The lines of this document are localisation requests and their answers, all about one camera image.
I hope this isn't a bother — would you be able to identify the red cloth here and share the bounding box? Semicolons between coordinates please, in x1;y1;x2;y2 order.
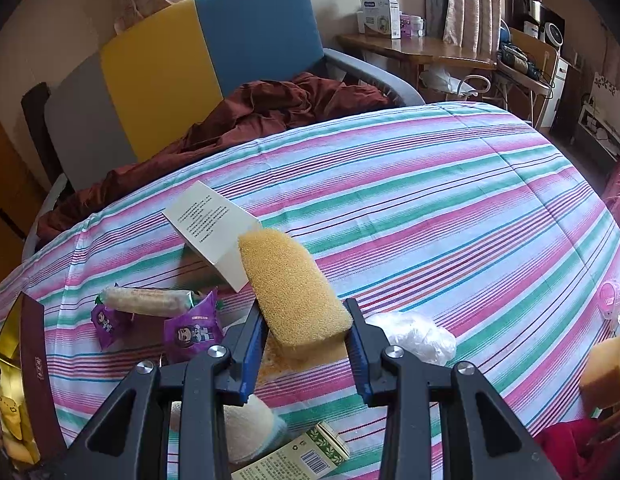
537;417;620;480

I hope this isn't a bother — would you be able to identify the wooden chair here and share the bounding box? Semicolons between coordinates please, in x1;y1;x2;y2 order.
495;27;558;131

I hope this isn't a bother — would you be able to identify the pink plastic basket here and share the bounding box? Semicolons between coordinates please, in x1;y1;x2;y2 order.
597;279;620;333

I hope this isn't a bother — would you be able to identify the rice cracker packet green wrapper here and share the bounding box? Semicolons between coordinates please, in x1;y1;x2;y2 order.
94;285;206;318

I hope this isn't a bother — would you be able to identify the gold gift box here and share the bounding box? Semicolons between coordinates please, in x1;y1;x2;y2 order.
0;292;66;466

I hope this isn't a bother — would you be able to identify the wooden desk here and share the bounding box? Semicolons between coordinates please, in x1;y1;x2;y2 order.
337;34;498;106

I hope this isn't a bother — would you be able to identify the green cream carton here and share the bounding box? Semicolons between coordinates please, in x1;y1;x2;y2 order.
231;421;351;480

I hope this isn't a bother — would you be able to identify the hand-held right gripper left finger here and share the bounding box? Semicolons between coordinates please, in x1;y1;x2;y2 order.
55;300;266;480

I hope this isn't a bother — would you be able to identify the long yellow sponge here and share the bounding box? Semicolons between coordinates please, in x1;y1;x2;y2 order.
237;230;353;348

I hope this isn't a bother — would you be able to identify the clear plastic bag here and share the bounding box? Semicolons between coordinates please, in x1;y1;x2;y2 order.
365;311;457;366

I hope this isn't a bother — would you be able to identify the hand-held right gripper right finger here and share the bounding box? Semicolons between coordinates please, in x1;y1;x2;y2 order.
342;299;561;480

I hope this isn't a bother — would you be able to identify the yellow printed packet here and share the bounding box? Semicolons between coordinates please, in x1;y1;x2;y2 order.
0;395;41;463

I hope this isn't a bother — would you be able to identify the white blue box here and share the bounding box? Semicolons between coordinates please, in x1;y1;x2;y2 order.
357;0;402;40

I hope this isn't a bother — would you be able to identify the white paper box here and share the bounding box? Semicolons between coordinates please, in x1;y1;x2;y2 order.
162;181;263;292

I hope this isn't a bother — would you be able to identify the yellow sponge block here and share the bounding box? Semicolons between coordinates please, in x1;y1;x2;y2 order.
579;332;620;411

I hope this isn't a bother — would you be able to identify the grey yellow blue sofa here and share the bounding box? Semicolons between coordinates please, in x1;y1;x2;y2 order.
22;0;426;261

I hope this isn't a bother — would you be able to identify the white storage rack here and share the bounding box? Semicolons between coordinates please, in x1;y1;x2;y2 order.
577;72;620;161

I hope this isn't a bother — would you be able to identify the white plastic bag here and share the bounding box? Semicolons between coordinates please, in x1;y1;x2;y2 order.
420;65;491;106

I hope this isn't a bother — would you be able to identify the maroon blanket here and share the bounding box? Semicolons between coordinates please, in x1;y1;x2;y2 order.
37;72;406;246

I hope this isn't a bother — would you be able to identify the purple snack packet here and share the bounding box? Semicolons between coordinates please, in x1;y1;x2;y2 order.
163;287;226;363
91;302;136;351

